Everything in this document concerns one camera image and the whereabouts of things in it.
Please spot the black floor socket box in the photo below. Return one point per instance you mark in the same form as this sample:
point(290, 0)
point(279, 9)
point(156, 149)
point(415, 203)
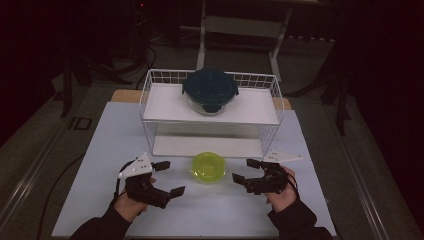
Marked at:
point(80, 123)

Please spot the black metal stand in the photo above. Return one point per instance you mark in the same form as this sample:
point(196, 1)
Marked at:
point(67, 86)

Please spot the person's right hand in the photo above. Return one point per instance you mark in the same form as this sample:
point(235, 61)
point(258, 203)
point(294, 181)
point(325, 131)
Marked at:
point(283, 200)

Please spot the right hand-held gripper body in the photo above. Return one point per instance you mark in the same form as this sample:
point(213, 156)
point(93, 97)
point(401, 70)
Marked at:
point(270, 181)

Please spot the white frame wooden desk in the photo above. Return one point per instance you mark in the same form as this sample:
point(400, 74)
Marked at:
point(243, 26)

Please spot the blue lid glass container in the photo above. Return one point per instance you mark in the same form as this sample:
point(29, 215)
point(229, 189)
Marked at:
point(210, 88)

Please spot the yellow-green bowl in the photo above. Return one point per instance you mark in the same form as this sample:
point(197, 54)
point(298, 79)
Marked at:
point(208, 166)

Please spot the person's left hand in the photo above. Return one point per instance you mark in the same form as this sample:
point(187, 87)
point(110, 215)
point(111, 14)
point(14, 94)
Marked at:
point(128, 208)

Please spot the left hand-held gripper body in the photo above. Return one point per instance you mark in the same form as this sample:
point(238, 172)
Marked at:
point(143, 190)

